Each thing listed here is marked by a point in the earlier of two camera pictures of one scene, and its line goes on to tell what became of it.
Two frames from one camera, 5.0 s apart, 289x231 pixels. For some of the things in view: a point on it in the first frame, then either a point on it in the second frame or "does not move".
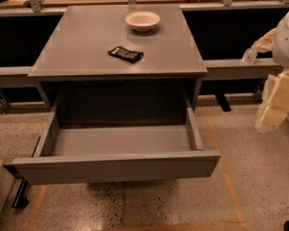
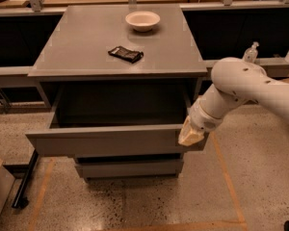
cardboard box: x=2 y=182 does not move
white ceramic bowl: x=143 y=21 does not move
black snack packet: x=126 y=54 does not move
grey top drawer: x=88 y=154 to x=101 y=117
